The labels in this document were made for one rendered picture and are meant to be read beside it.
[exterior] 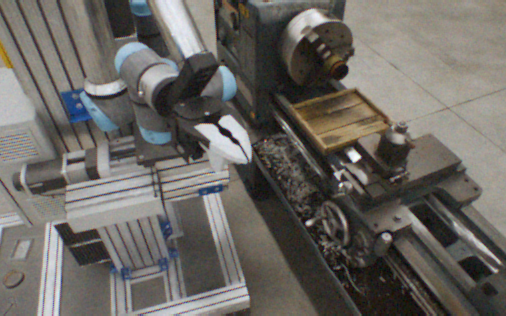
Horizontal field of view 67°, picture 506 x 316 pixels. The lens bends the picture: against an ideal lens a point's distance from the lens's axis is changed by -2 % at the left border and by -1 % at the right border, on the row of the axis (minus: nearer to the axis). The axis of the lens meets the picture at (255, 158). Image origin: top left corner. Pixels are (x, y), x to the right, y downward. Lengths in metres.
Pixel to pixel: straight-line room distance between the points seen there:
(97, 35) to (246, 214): 1.70
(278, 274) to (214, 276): 0.40
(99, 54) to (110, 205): 0.44
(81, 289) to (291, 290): 1.05
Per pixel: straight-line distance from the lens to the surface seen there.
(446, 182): 1.55
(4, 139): 1.35
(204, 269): 1.99
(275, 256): 2.26
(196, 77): 0.56
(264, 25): 1.70
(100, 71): 0.98
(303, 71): 1.72
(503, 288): 1.32
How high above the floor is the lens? 1.95
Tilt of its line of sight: 45 degrees down
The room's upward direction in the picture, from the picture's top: straight up
